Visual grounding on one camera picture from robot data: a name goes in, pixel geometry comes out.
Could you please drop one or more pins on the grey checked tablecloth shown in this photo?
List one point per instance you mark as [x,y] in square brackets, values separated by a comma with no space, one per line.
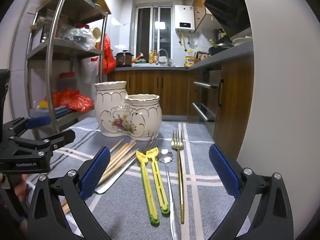
[200,160]

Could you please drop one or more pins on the black range hood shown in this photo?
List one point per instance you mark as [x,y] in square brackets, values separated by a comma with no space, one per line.
[230,7]

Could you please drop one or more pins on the floral ceramic utensil holder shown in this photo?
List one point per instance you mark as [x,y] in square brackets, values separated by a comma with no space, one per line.
[117,115]

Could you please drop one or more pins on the metal shelf rack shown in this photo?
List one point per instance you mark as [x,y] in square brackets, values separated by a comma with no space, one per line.
[51,55]

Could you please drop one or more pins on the built-in steel oven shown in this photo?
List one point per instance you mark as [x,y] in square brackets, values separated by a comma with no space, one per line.
[207,97]

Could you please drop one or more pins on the knife block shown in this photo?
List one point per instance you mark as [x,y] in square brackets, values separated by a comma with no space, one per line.
[201,56]

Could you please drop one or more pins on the black wok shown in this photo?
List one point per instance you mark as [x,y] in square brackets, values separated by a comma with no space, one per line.
[222,43]

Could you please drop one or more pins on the metal kitchen faucet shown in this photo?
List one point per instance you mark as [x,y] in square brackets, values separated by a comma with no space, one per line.
[163,55]

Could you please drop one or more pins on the wooden base cabinets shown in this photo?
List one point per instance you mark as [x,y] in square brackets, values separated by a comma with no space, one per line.
[150,92]

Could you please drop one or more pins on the clear plastic bag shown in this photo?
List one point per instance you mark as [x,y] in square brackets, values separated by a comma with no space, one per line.
[80,37]

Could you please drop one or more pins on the red plastic bag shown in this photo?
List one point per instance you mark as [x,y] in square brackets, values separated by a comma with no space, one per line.
[72,100]
[108,55]

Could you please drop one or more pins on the gold fork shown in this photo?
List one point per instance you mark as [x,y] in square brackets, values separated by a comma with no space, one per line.
[180,180]

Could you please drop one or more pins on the wooden wall cabinets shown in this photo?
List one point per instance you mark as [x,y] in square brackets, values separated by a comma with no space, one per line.
[200,2]

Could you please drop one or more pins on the yellow tin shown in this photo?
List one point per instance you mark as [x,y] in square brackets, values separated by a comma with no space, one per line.
[190,61]

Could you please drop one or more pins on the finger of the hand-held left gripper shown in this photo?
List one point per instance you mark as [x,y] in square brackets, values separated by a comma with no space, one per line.
[37,122]
[57,137]

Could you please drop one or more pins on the white cooking pot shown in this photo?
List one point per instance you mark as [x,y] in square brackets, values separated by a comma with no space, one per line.
[241,41]

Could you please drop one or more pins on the silver flower-shaped spoon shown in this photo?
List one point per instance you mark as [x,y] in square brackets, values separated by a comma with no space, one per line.
[165,157]

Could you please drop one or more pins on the electric pressure cooker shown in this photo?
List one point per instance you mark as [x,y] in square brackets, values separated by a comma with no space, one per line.
[123,59]

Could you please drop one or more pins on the person's left hand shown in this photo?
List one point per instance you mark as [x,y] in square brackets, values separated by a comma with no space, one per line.
[21,188]

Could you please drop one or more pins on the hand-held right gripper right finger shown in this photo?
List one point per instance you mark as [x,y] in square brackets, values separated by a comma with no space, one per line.
[223,172]

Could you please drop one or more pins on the yellow plastic sealing clip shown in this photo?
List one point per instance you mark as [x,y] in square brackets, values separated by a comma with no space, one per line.
[158,180]
[147,185]

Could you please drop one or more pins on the silver fork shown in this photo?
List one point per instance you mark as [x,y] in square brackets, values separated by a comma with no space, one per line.
[117,175]

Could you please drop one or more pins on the white plastic bag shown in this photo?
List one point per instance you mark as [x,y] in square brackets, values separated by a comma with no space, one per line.
[90,70]

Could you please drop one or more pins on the cooking oil bottles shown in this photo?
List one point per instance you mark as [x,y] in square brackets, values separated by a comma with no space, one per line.
[153,57]

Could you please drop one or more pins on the red-lidded plastic container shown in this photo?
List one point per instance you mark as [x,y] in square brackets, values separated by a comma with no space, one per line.
[67,82]

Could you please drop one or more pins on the pile of wooden chopsticks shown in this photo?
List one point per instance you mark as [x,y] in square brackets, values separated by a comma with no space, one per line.
[122,155]

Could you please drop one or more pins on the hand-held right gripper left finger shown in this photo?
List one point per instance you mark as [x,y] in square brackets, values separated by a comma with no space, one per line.
[96,176]

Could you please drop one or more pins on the white water heater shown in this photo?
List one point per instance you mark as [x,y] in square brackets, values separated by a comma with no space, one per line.
[184,17]

